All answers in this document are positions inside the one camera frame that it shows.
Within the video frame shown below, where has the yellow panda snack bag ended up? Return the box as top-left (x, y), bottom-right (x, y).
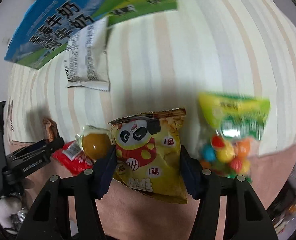
top-left (110, 108), bottom-right (188, 204)

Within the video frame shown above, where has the red snack packet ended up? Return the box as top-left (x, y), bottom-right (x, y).
top-left (52, 141), bottom-right (94, 176)

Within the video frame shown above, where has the green bubble gum bag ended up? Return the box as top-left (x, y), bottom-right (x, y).
top-left (198, 92), bottom-right (270, 181)

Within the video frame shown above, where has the silver label snack packet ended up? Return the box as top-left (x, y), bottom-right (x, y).
top-left (63, 17), bottom-right (110, 92)

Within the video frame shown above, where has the white striped blanket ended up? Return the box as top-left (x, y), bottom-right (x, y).
top-left (7, 0), bottom-right (296, 155)

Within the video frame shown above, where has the brown cardboard box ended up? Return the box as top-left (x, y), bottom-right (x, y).
top-left (4, 0), bottom-right (177, 69)

